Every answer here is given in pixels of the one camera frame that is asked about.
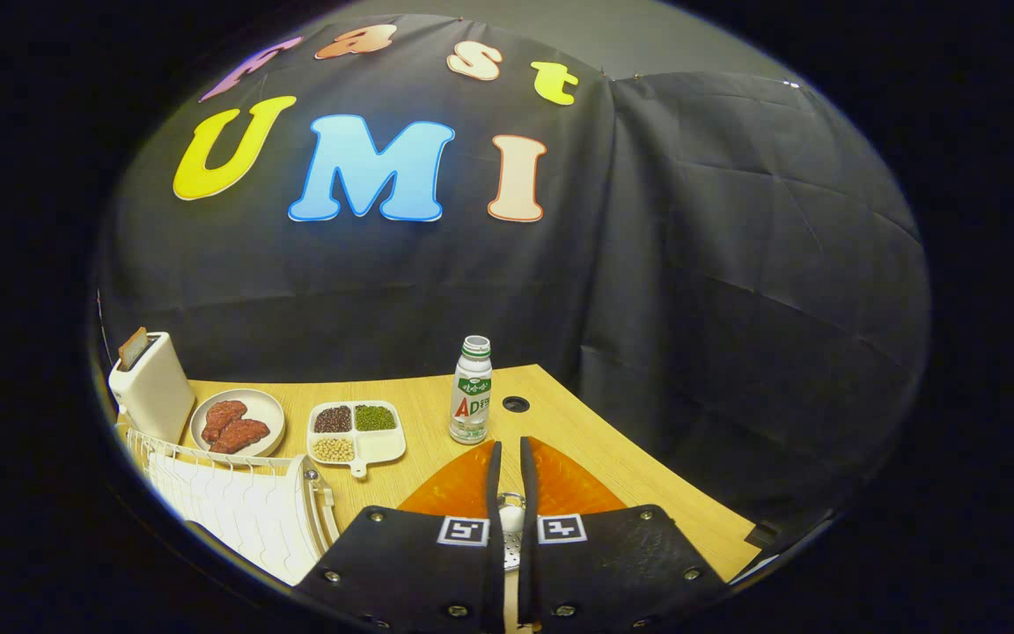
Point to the white divided tray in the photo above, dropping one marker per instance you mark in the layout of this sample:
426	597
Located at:
384	447

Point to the white toaster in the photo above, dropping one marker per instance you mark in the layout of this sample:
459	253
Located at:
155	396

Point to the black backdrop cloth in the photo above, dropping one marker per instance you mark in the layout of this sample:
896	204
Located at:
692	264

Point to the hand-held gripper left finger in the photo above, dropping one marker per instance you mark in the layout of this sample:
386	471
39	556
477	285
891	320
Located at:
495	489

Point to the pile of pale beans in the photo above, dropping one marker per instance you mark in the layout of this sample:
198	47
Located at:
334	449

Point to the pile of green beans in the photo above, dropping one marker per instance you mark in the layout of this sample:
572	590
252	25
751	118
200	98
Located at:
375	417

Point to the white drink bottle green label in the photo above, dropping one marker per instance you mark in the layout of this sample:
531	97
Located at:
470	396

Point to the pile of dark beans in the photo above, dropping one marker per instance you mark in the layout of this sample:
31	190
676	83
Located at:
333	419

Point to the grey plate with meat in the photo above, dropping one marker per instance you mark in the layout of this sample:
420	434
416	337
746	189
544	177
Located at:
265	407

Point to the toast slice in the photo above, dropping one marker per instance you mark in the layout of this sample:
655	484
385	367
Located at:
133	350

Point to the brown meat piece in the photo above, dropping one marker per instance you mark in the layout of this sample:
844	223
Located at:
224	418
243	435

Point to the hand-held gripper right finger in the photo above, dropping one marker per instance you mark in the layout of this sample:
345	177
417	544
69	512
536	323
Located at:
527	489

